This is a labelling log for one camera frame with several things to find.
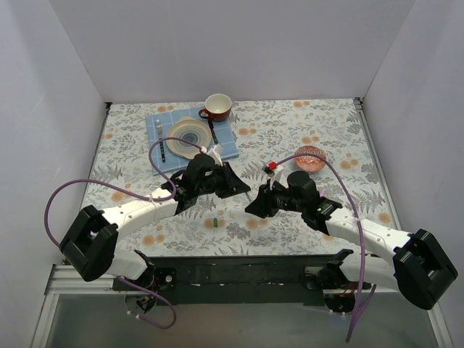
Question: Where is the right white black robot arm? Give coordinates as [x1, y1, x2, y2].
[245, 171, 458, 310]

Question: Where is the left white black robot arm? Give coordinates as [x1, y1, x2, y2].
[59, 154, 250, 290]

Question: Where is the blue checkered cloth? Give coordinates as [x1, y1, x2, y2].
[145, 107, 239, 173]

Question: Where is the red patterned bowl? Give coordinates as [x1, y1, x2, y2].
[295, 145, 326, 173]

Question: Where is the beige plate with blue rings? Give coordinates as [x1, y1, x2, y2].
[166, 117, 212, 160]

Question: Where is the red mug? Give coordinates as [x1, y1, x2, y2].
[198, 94, 232, 123]

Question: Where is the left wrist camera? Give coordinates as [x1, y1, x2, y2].
[207, 144, 223, 166]

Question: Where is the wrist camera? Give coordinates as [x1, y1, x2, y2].
[264, 162, 283, 190]
[207, 144, 223, 166]

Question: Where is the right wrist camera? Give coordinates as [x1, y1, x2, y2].
[264, 162, 283, 190]

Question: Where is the fork with dark handle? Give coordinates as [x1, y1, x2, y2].
[155, 119, 166, 163]

